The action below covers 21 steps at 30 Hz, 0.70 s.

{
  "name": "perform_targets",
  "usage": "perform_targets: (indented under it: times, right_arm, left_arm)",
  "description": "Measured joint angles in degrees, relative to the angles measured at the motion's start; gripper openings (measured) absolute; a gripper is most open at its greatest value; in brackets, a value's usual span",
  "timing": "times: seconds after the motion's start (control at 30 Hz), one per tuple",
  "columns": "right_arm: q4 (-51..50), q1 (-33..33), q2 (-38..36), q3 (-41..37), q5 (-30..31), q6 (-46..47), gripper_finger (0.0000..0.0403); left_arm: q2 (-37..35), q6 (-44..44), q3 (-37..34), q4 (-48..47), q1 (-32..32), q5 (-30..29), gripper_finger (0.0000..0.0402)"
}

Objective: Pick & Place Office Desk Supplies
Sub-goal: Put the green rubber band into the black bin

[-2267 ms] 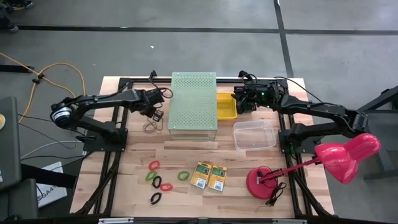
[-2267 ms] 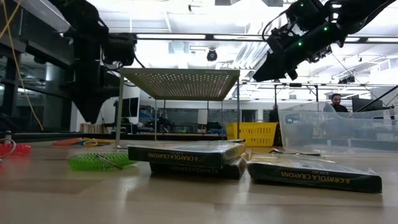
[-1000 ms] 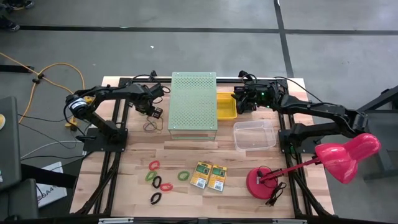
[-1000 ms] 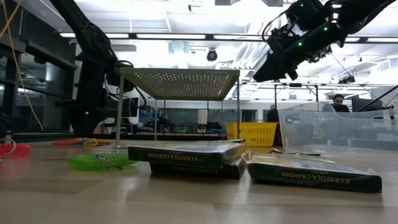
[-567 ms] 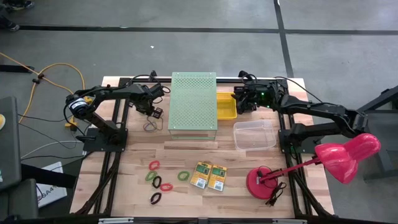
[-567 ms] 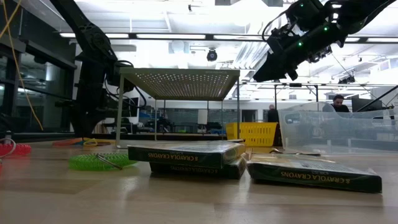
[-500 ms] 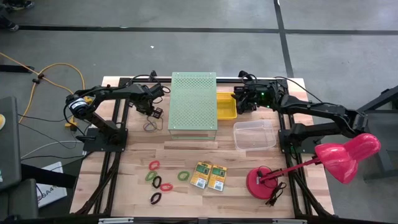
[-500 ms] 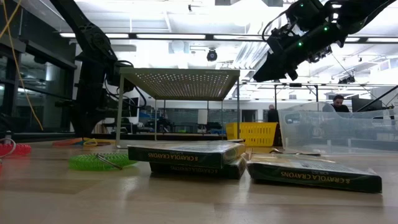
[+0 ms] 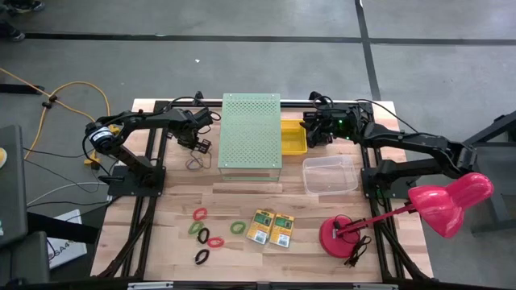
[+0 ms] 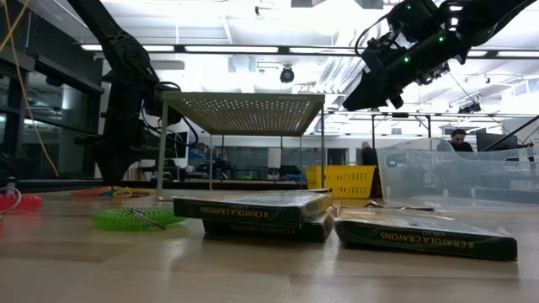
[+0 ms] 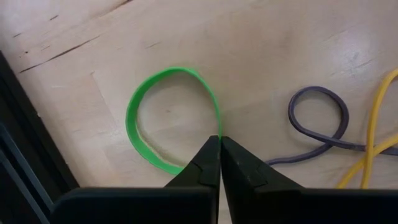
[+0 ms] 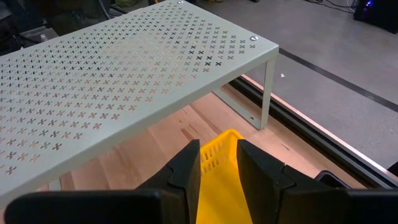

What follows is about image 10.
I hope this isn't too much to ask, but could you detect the Crayola crayon box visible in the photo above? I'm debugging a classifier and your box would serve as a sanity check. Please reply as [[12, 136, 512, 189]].
[[334, 205, 518, 263], [200, 210, 336, 244], [172, 191, 336, 231]]

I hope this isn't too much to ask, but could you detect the red coil keychain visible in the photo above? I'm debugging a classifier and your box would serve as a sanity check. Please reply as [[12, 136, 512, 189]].
[[0, 187, 45, 214]]

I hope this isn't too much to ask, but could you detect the green perforated metal shelf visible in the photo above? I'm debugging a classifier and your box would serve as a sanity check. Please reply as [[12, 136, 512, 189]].
[[155, 91, 327, 202]]

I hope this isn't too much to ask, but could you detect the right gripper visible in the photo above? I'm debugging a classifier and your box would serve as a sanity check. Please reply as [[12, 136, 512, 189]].
[[343, 35, 458, 112]]

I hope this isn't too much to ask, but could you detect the black desktop monitor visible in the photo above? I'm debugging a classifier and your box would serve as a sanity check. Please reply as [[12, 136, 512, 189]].
[[476, 132, 520, 153]]

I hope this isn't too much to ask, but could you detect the black wall monitor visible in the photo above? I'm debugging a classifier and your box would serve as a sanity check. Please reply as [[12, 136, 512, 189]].
[[163, 130, 189, 160]]

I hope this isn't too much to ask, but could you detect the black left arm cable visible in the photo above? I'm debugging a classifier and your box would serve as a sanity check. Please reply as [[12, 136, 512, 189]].
[[141, 81, 200, 148]]

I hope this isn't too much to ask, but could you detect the yellow hanging cable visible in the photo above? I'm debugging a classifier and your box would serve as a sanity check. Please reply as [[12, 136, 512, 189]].
[[0, 0, 60, 178]]

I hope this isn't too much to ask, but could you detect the green coil keychain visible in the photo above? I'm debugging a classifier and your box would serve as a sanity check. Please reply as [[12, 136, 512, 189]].
[[92, 205, 189, 231]]

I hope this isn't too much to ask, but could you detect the black table frame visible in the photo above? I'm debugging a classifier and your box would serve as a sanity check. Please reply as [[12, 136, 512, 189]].
[[16, 178, 308, 191]]

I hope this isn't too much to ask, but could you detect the white background panel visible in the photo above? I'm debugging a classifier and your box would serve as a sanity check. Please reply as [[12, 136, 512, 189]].
[[267, 146, 282, 169]]

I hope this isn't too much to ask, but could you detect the yellow plastic basket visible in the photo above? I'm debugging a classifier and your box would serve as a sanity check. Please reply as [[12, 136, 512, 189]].
[[305, 164, 377, 199]]

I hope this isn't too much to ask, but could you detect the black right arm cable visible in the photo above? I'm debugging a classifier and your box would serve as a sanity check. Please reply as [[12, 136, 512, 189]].
[[353, 11, 395, 58]]

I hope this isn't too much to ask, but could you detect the person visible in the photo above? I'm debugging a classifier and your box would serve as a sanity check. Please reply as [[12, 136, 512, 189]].
[[446, 128, 475, 152], [360, 141, 379, 166]]

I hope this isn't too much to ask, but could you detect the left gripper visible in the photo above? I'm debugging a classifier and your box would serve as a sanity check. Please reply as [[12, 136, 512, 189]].
[[95, 82, 148, 189]]

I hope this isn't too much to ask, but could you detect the clear plastic container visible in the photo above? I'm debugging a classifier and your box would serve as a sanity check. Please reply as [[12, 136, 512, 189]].
[[376, 137, 539, 211]]

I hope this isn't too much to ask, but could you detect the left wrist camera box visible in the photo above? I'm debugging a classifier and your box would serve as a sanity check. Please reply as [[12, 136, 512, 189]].
[[145, 90, 185, 125]]

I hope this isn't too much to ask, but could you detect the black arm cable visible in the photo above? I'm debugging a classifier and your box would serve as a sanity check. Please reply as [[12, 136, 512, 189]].
[[353, 11, 395, 58], [141, 81, 200, 148]]

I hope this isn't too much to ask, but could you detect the overhead light bar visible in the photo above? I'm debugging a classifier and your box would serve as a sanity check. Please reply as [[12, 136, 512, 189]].
[[79, 43, 539, 60]]

